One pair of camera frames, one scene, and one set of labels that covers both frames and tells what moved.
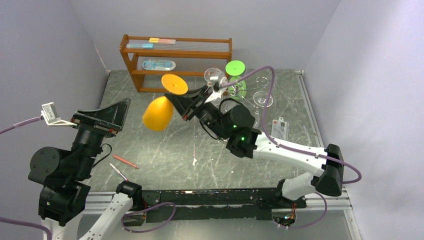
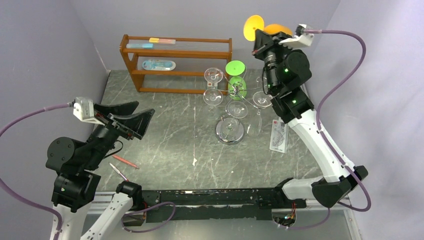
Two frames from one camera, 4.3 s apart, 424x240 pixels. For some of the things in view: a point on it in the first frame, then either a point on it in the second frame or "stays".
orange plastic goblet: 158,113 -> 254,22
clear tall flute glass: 259,100 stays
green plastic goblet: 237,90 stays
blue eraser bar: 140,46 stays
